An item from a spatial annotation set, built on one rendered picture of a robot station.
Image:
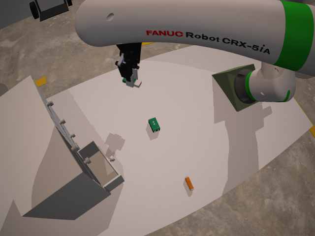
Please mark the orange aa battery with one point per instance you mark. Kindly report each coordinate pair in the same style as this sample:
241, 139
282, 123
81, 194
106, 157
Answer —
189, 183

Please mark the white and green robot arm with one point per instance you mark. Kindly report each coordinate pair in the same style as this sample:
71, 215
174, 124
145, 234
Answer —
280, 34

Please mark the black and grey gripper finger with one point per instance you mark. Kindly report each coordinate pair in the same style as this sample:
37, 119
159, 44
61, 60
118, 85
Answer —
136, 60
125, 69

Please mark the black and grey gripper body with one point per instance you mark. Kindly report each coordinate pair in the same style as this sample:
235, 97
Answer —
126, 48

